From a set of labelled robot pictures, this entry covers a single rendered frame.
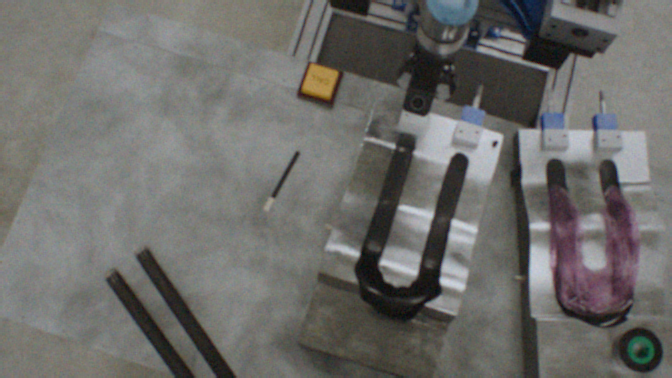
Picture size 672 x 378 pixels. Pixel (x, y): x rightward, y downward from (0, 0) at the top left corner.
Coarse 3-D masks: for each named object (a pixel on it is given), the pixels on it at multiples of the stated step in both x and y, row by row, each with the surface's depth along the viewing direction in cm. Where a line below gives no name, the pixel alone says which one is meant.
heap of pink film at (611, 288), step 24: (552, 192) 149; (552, 216) 145; (576, 216) 145; (624, 216) 144; (552, 240) 143; (576, 240) 142; (624, 240) 142; (552, 264) 143; (576, 264) 143; (624, 264) 143; (576, 288) 142; (600, 288) 142; (624, 288) 142; (576, 312) 143; (600, 312) 142
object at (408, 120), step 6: (402, 114) 148; (408, 114) 148; (414, 114) 148; (402, 120) 147; (408, 120) 147; (414, 120) 147; (420, 120) 147; (426, 120) 147; (402, 126) 150; (408, 126) 149; (414, 126) 148; (420, 126) 147
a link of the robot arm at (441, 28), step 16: (416, 0) 111; (432, 0) 106; (448, 0) 105; (464, 0) 105; (432, 16) 109; (448, 16) 107; (464, 16) 107; (432, 32) 113; (448, 32) 111; (464, 32) 114
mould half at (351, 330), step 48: (384, 144) 149; (432, 144) 149; (480, 144) 149; (432, 192) 147; (480, 192) 147; (336, 240) 140; (336, 288) 144; (336, 336) 142; (384, 336) 142; (432, 336) 143
